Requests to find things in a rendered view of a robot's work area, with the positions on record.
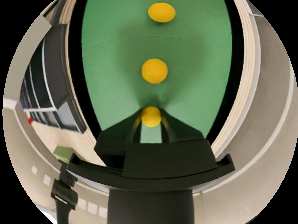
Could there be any yellow ball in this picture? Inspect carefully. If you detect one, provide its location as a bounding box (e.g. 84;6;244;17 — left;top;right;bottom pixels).
141;59;168;84
148;3;175;22
141;106;161;127

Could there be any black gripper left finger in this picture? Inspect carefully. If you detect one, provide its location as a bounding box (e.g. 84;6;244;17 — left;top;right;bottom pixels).
97;108;142;143

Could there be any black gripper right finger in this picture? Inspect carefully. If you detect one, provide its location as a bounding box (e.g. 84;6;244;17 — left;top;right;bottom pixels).
160;108;205;143

